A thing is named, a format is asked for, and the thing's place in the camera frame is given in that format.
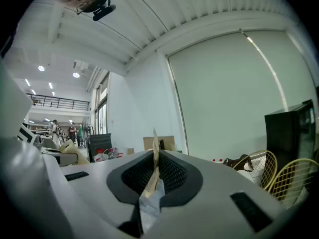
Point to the large cardboard sheet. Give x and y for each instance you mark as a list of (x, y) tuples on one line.
[(149, 143)]

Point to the standing fan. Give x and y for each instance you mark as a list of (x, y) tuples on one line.
[(86, 128)]

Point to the white box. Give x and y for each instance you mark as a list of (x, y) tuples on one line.
[(51, 149)]

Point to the black railing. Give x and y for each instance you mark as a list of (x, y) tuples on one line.
[(59, 102)]

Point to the dark handbag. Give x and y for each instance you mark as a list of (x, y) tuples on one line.
[(236, 162)]

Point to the black cabinet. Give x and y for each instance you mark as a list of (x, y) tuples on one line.
[(286, 138)]

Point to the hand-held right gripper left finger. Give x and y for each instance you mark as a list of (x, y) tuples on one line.
[(94, 193)]

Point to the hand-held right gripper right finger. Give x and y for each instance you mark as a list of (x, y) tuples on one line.
[(214, 198)]

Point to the black head camera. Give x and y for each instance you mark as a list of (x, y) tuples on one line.
[(103, 11)]

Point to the white seat cushion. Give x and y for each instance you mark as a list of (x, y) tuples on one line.
[(258, 169)]

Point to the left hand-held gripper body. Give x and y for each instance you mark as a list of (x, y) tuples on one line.
[(26, 134)]

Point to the round ceiling light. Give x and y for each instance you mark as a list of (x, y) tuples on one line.
[(41, 68), (76, 75)]

